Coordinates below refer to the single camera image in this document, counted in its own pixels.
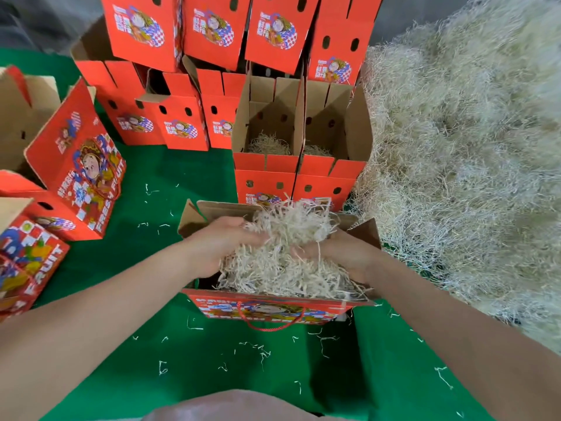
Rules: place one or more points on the person's right hand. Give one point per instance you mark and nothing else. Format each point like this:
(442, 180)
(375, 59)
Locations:
(352, 254)

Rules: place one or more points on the person's left hand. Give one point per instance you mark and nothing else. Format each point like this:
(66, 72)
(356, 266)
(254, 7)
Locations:
(219, 243)

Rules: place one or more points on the red cardboard box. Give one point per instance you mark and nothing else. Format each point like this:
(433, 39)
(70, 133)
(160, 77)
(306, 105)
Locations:
(324, 188)
(263, 184)
(140, 30)
(279, 35)
(263, 307)
(337, 65)
(219, 122)
(127, 122)
(215, 30)
(180, 129)

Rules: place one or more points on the pile of wood wool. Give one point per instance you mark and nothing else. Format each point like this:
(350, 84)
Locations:
(464, 144)

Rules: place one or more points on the group of red boxes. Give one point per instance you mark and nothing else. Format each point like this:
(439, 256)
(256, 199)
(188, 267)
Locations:
(79, 171)

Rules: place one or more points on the person's right forearm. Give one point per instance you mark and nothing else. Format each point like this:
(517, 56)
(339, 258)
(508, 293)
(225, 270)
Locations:
(473, 337)

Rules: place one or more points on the person's left forearm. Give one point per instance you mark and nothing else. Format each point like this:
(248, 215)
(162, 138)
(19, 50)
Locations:
(88, 337)

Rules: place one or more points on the person's pink clothing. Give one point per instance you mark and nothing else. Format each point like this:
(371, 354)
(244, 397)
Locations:
(237, 407)

